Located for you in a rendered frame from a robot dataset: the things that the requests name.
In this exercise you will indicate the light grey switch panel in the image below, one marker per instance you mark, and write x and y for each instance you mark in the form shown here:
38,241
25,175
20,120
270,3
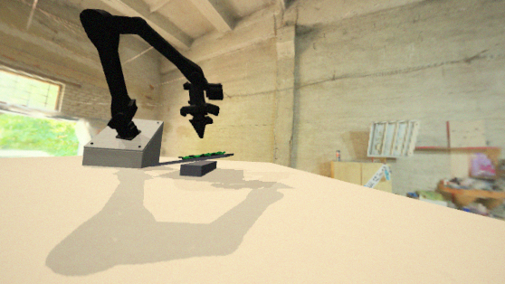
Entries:
200,166

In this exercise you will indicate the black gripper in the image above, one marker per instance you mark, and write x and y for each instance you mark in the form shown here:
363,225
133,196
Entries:
199,117

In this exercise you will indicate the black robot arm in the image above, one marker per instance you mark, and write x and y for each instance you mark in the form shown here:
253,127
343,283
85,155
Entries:
104,29

